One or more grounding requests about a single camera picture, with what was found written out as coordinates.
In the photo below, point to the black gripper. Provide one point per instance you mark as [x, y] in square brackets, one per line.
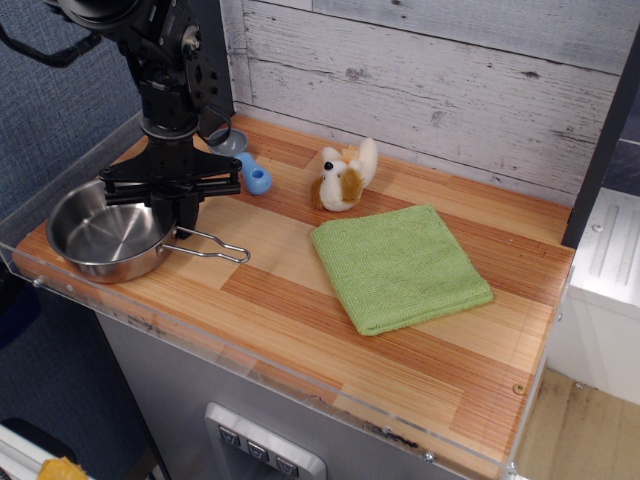
[169, 170]

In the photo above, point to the stainless steel pot with handle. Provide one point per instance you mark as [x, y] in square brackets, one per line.
[115, 244]

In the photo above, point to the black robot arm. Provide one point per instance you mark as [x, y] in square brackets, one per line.
[179, 88]

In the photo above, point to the green folded towel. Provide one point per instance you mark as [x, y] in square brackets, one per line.
[397, 269]

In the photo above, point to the blue and grey scoop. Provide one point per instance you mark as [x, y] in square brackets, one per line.
[234, 143]

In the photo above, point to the clear acrylic table guard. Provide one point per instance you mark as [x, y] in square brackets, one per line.
[453, 391]

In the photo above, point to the white brown plush dog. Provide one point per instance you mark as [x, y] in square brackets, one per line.
[345, 175]

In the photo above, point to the grey cabinet front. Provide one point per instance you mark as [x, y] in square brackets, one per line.
[172, 388]

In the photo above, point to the silver dispenser panel with buttons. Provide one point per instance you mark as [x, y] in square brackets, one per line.
[262, 445]

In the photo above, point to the white aluminium side block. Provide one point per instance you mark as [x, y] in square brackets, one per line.
[596, 337]

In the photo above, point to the dark left vertical post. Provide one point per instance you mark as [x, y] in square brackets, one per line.
[209, 15]

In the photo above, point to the dark vertical post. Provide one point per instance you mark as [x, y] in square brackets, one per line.
[612, 129]
[209, 15]

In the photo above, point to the dark right vertical post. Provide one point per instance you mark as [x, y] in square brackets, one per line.
[612, 129]

